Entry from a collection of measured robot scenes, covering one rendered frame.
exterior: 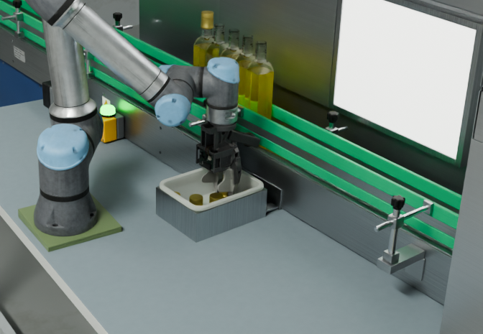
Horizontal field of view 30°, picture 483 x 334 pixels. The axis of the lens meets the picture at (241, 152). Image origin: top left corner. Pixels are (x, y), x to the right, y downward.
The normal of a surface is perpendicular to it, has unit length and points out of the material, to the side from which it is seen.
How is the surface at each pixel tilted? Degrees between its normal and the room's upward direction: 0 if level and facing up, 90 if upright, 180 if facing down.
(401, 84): 90
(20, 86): 90
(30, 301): 0
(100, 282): 0
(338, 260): 0
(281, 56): 90
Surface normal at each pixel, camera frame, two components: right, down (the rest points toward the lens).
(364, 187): -0.77, 0.25
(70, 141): 0.05, -0.81
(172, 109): -0.07, 0.48
